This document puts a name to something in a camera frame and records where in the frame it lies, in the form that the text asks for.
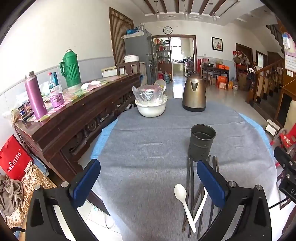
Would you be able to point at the purple thermos flask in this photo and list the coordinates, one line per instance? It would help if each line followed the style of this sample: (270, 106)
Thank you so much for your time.
(35, 97)

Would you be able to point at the grey crumpled cloth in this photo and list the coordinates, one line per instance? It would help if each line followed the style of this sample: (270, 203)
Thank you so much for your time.
(11, 194)

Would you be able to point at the round wall clock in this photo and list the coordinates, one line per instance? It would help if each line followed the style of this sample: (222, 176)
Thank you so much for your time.
(167, 30)

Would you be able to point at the wooden staircase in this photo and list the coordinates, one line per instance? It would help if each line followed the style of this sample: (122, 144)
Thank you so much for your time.
(268, 78)

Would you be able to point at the upright orange box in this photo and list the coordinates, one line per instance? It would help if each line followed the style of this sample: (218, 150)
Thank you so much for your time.
(222, 83)

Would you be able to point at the blue bottle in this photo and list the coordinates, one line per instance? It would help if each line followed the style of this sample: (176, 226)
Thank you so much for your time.
(55, 78)

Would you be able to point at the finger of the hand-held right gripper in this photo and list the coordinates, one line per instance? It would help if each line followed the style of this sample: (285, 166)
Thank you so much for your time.
(282, 157)

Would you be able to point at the green thermos jug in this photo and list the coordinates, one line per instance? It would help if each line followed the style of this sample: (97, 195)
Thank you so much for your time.
(71, 71)

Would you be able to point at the wooden door with blind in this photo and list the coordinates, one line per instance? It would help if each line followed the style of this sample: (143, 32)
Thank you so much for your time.
(118, 34)

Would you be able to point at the dark metal utensil holder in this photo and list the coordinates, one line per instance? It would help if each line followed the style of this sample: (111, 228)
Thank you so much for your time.
(200, 148)

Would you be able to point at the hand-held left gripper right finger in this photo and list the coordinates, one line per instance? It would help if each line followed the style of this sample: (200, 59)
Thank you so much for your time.
(210, 183)

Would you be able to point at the purple cup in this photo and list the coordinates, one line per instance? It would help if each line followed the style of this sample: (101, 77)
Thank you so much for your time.
(57, 100)

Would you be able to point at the pink cloth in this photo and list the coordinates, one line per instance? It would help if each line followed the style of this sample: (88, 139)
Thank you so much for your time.
(90, 85)

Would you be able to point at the white rice cooker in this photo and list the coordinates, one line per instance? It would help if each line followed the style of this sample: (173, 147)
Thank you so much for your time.
(131, 59)

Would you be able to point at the red paper bag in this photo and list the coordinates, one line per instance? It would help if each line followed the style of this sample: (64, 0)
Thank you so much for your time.
(13, 157)

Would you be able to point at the dark wooden side table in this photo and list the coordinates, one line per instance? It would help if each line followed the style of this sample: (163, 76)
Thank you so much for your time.
(215, 70)

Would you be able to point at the golden speckled cloth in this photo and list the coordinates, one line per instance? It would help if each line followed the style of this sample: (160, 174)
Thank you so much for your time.
(37, 183)

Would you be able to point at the pink wall notice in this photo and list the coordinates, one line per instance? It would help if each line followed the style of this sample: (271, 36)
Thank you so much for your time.
(291, 60)

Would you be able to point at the white plastic basin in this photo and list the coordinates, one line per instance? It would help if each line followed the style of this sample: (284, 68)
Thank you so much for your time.
(150, 110)

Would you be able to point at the flat orange box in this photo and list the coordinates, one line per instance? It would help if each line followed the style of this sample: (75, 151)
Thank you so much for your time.
(223, 66)

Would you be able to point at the blue table cover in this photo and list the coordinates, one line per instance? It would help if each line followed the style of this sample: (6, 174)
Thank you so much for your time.
(101, 143)

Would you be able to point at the plastic-wrapped metal bowls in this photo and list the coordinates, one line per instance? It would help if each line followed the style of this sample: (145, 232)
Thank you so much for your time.
(148, 93)

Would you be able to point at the carved wooden sideboard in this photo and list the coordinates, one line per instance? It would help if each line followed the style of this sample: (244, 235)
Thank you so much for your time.
(69, 129)

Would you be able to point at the white step stool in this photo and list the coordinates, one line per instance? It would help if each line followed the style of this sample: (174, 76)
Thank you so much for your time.
(271, 127)

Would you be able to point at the clear water bottle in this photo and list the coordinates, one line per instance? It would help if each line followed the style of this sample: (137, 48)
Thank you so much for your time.
(51, 84)

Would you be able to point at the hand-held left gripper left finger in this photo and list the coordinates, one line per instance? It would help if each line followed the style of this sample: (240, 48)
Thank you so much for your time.
(89, 176)

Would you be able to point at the clear water jug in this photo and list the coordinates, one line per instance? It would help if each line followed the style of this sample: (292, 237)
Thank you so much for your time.
(235, 84)

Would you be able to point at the framed wall picture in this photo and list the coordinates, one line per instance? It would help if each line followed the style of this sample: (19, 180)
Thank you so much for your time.
(217, 44)

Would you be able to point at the bronze electric kettle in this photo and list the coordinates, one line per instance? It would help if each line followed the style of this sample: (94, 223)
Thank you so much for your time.
(194, 97)

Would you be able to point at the dark wooden chair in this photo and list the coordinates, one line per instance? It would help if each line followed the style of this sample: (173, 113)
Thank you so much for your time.
(127, 68)

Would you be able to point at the grey refrigerator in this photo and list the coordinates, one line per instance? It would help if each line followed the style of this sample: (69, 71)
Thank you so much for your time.
(136, 46)

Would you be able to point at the shelf with bottles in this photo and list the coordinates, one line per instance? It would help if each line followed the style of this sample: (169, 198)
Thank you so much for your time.
(161, 53)

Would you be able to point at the blue water jug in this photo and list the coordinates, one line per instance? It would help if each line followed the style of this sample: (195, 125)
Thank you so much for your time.
(167, 77)

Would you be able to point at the white plastic spoon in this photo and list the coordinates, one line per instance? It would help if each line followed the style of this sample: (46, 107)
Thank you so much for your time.
(201, 206)
(182, 199)

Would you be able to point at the cream chair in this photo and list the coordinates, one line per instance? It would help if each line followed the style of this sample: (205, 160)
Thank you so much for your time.
(291, 115)

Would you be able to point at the red plastic chair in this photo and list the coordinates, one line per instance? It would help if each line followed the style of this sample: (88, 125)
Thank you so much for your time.
(286, 140)

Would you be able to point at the grey tablecloth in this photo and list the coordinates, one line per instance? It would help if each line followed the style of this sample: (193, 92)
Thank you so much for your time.
(148, 150)

